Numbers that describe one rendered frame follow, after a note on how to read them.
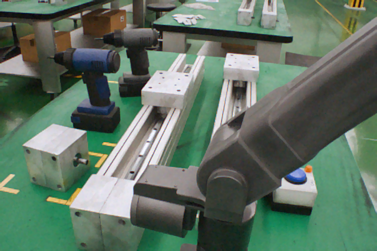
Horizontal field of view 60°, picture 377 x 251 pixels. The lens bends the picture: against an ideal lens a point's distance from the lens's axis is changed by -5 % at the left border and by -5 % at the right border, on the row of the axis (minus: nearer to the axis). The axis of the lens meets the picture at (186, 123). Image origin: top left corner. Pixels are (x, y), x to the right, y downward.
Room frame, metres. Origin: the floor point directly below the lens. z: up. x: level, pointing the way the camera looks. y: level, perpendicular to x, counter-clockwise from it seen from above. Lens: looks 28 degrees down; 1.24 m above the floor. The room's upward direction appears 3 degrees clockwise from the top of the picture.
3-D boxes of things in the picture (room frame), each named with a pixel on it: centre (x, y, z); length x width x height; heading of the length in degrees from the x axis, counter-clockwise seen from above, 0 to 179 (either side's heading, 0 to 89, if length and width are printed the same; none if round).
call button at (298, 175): (0.54, -0.22, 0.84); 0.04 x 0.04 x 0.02
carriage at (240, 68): (1.08, -0.18, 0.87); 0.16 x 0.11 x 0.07; 171
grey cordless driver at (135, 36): (1.06, 0.20, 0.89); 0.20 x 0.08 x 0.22; 103
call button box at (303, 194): (0.54, -0.21, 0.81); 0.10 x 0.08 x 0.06; 81
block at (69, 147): (0.59, 0.26, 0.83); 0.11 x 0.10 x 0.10; 73
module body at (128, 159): (0.87, 0.05, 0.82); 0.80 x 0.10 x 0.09; 171
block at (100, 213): (0.42, 0.11, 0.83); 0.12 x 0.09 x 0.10; 81
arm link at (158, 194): (0.27, -0.01, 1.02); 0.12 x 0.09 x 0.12; 75
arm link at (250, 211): (0.27, -0.04, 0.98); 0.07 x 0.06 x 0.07; 75
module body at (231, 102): (0.84, -0.14, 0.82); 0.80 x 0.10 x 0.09; 171
